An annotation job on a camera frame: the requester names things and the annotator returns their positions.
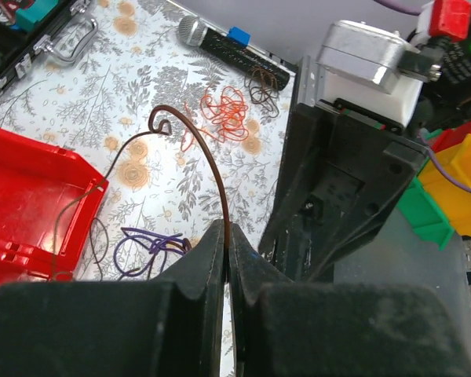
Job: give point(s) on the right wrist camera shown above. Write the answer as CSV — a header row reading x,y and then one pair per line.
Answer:
x,y
374,71

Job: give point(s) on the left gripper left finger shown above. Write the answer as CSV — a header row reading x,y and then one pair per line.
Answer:
x,y
167,326

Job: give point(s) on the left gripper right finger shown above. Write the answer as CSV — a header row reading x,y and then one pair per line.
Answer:
x,y
286,328

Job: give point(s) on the green storage bin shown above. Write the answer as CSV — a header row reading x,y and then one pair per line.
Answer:
x,y
424,215

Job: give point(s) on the black microphone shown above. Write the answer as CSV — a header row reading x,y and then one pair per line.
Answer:
x,y
194,32

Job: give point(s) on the red three-compartment tray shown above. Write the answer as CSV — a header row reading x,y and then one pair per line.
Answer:
x,y
48,198

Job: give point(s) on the red storage bin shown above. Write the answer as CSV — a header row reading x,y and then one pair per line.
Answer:
x,y
451,137

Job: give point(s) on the black poker chip case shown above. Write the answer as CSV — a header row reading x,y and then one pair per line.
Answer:
x,y
28,29

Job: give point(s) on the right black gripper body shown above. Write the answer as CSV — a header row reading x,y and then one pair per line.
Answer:
x,y
340,178

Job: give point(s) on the small blue block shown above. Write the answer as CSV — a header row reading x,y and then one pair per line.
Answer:
x,y
239,36

